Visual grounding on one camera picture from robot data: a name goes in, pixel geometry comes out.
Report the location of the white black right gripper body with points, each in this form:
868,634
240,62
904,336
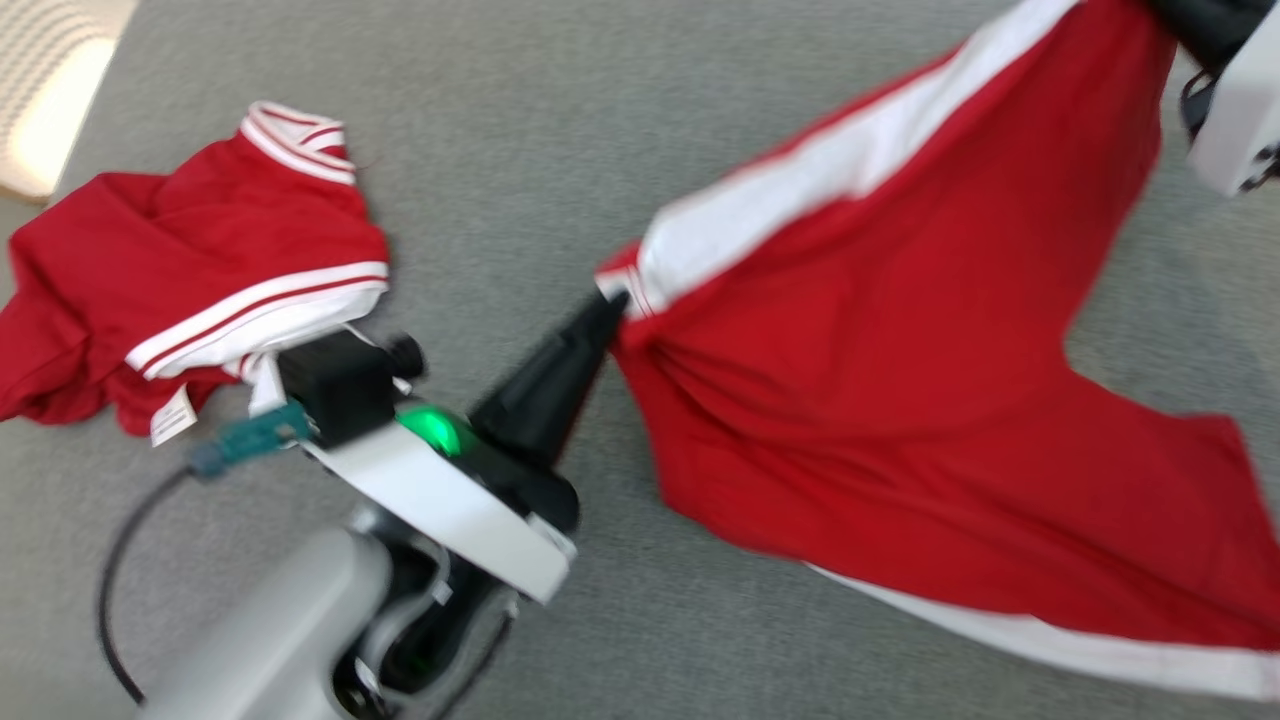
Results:
1240,110

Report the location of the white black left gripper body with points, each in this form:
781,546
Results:
450,510

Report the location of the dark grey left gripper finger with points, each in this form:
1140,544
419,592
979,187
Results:
575,420
540,390

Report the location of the red shorts with white stripe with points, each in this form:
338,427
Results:
900,350

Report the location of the red number 23 jersey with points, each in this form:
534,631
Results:
150,250

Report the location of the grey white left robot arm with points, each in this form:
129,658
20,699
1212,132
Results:
260,640

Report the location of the beige woven chair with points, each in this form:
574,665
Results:
50,90

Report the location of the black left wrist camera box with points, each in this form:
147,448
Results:
335,390

